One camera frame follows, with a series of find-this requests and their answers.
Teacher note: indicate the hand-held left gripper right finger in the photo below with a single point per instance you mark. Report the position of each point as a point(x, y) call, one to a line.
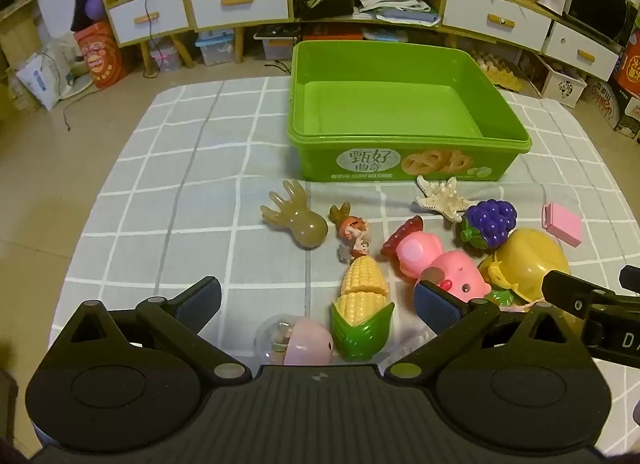
point(440, 309)

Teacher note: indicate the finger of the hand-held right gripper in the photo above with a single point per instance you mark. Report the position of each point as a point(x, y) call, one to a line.
point(631, 278)
point(575, 294)

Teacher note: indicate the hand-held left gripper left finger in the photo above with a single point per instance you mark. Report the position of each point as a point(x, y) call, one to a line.
point(197, 306)

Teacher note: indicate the pink pig toy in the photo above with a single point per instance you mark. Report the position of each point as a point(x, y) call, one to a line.
point(460, 276)

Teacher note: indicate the yellow toy helmet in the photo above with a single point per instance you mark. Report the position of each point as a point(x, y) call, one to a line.
point(530, 256)

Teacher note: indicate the pink clear capsule egg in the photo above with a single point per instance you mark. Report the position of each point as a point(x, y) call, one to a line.
point(310, 344)

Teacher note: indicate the brown octopus toy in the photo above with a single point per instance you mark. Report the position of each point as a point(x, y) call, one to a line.
point(305, 229)

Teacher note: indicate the green plastic box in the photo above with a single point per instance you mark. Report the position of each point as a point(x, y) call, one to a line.
point(380, 108)

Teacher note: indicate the pink round toy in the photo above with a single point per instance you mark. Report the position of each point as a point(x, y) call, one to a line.
point(417, 254)

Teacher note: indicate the small green toy piece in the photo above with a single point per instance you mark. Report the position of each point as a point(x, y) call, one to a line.
point(500, 297)

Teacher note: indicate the small pink box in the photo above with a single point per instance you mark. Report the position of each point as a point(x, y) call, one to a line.
point(565, 226)

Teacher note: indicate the yellow corn toy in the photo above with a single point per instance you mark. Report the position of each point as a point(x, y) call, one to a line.
point(362, 314)

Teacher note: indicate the red strawberry slice toy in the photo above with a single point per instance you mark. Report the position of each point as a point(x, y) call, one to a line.
point(400, 235)

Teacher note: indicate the purple grapes toy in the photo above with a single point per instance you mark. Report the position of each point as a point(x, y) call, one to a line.
point(490, 221)

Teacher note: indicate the white starfish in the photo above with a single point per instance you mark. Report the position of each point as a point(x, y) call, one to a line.
point(442, 199)

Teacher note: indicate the grey checked blanket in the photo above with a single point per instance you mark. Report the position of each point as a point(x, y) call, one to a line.
point(200, 194)

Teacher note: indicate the small doll figurine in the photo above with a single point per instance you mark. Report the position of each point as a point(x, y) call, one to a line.
point(352, 231)

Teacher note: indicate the round printed tin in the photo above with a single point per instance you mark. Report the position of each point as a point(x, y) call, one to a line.
point(602, 98)

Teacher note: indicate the white cutout crate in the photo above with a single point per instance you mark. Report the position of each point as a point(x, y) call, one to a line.
point(557, 83)

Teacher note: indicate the red printed box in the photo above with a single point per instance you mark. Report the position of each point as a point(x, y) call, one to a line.
point(629, 61)

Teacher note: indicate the egg tray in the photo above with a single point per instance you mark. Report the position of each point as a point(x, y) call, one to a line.
point(495, 71)

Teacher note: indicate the small clear storage box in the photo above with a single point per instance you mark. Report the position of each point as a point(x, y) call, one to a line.
point(166, 56)

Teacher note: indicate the clear storage box blue lid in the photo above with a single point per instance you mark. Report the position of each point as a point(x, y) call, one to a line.
point(215, 48)

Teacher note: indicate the orange printed bucket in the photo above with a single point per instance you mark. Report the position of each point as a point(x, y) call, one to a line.
point(100, 56)

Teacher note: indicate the black screen appliance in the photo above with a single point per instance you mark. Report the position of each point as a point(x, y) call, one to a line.
point(597, 6)

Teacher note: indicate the clear storage box black lid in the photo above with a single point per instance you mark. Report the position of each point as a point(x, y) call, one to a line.
point(277, 43)

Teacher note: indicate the white plastic bag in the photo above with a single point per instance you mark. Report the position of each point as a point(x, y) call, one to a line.
point(45, 76)

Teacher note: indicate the clear storage box white lid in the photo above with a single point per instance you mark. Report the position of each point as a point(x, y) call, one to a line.
point(385, 33)

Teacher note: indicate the orange storage box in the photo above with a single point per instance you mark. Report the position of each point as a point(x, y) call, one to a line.
point(332, 32)

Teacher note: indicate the stack of folded papers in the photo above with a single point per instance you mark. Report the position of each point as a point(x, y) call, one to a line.
point(395, 3)

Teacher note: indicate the wooden side shelf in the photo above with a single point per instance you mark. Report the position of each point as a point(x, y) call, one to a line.
point(17, 18)

